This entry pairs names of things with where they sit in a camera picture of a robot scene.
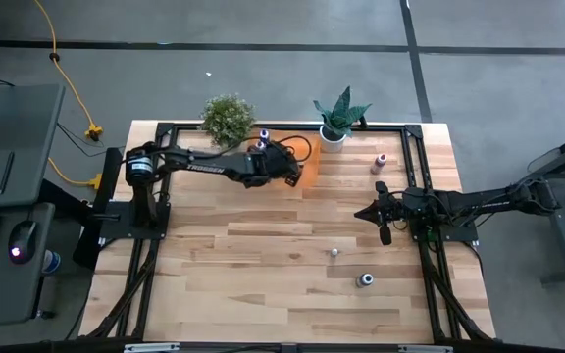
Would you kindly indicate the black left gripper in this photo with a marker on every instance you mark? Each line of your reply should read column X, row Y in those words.
column 275, row 166

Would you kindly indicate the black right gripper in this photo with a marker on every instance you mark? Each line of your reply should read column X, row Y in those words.
column 400, row 211

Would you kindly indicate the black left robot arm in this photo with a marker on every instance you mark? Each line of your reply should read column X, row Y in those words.
column 199, row 166

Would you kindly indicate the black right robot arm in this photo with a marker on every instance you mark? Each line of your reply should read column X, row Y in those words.
column 483, row 203

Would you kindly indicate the translucent orange plastic bin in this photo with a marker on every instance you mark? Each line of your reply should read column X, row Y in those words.
column 313, row 159

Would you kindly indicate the pink squeeze bottle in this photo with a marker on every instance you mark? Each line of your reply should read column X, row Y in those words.
column 378, row 163

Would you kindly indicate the white plant pot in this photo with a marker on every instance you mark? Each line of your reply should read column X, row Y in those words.
column 331, row 143

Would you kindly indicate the snake plant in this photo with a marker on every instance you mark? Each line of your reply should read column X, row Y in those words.
column 341, row 115

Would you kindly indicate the bushy green plant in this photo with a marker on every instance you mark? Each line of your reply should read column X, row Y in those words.
column 227, row 120

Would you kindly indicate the blue white water bottle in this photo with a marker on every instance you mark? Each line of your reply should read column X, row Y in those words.
column 51, row 261

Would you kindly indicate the black computer mouse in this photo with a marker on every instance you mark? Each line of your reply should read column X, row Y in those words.
column 21, row 241

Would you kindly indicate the dark grey desk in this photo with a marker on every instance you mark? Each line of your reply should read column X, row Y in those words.
column 13, row 137

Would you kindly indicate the black pen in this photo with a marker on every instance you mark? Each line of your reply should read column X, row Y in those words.
column 7, row 171

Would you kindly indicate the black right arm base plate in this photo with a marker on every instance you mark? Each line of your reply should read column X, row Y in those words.
column 451, row 234

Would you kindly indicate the black metal table frame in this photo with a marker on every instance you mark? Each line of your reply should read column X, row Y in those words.
column 390, row 128

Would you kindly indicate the silver metal bracket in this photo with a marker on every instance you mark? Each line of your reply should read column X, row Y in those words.
column 425, row 349
column 151, row 348

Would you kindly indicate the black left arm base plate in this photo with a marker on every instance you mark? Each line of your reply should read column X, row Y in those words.
column 125, row 228

